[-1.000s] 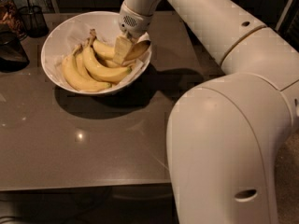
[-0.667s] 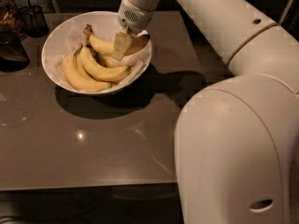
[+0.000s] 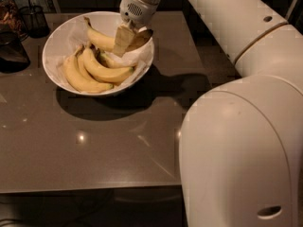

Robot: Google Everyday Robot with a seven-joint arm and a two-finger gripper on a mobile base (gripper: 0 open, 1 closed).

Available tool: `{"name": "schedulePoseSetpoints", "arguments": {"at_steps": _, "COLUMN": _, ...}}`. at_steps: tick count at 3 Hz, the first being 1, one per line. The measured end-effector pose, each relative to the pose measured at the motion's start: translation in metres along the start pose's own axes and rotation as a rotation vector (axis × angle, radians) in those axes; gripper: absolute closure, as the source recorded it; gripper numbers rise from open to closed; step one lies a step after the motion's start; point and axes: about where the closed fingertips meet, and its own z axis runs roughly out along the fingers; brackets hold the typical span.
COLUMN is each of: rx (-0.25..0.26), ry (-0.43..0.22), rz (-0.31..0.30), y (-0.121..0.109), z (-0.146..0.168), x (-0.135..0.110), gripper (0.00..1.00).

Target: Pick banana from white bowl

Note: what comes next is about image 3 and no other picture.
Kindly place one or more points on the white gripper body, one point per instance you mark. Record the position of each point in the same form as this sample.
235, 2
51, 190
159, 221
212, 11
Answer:
134, 10

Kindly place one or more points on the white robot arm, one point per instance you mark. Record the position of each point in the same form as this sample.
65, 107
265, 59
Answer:
240, 145

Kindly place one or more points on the thin yellow banana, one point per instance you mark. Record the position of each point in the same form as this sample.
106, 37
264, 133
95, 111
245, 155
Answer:
82, 68

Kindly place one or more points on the white paper bowl liner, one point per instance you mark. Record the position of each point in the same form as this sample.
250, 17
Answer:
72, 32

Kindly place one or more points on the white bowl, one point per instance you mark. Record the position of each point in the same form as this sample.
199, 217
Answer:
63, 32

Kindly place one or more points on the dark glass bowl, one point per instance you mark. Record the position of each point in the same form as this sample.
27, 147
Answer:
13, 57

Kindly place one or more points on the black mesh pen cup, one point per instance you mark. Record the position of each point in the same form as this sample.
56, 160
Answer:
34, 20

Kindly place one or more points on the glass jar with snacks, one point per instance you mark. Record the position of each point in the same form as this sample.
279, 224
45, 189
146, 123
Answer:
9, 16

